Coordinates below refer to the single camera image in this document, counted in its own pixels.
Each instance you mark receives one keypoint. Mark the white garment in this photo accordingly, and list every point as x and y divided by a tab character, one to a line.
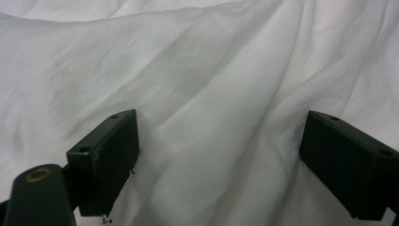
204	78

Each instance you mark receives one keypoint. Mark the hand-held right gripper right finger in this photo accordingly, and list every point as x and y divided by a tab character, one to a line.
348	166

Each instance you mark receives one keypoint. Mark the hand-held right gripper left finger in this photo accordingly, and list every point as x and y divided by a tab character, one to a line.
106	157

